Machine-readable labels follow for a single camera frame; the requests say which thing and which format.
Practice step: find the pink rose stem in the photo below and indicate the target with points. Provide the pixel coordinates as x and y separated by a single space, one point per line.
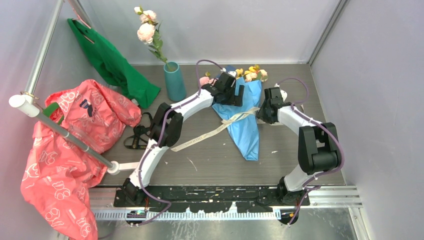
149 34

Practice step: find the green cloth bag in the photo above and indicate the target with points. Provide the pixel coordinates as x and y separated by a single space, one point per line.
112 66

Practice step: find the silver metal frame pole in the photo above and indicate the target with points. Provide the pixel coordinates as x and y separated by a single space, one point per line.
43 50

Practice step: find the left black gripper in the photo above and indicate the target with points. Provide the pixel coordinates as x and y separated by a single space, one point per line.
235 100

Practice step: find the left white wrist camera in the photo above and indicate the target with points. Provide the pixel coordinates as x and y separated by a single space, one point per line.
231 72

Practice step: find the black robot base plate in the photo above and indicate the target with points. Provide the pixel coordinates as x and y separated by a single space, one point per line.
211 198

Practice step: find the aluminium rail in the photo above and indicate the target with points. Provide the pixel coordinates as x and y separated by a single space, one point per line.
327 196

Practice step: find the teal ceramic vase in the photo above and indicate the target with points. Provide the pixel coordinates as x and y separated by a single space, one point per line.
174 82

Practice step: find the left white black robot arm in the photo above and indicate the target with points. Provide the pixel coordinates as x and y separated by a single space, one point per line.
166 127

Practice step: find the blue paper bouquet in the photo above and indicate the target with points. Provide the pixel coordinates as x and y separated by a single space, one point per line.
244 132

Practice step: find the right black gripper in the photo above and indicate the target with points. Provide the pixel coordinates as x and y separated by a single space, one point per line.
261 115

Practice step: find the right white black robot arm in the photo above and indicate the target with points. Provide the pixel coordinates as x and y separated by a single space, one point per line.
318 150

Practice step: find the grey rod with white caps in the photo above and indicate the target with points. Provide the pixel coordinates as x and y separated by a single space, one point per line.
21 103

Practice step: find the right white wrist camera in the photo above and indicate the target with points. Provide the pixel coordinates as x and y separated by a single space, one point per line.
283 93

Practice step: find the cream printed ribbon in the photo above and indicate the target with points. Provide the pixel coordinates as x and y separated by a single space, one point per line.
205 136

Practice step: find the pink printed raincoat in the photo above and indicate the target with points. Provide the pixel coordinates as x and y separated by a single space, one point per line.
58 174

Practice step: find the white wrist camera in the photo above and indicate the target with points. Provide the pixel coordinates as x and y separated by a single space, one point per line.
231 72
283 93

